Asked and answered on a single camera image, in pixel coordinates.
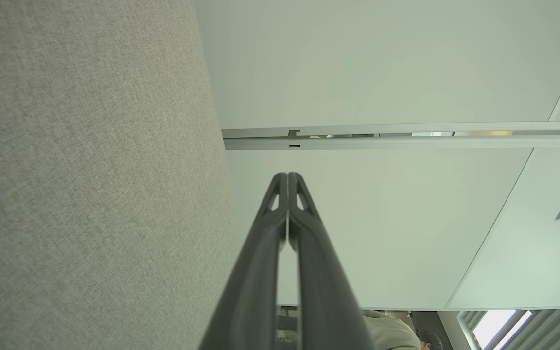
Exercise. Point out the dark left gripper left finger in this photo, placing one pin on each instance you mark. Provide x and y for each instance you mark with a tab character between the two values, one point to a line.
251	301

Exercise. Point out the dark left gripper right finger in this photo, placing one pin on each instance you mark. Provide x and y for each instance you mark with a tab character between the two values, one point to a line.
328	301

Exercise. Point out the grey fabric sofa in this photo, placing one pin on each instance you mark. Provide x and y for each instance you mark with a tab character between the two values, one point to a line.
90	170

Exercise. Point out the person in beige shirt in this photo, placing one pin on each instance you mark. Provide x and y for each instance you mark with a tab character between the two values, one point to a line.
392	335

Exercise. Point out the window with grey blinds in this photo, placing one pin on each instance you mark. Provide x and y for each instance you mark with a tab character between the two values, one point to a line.
542	333

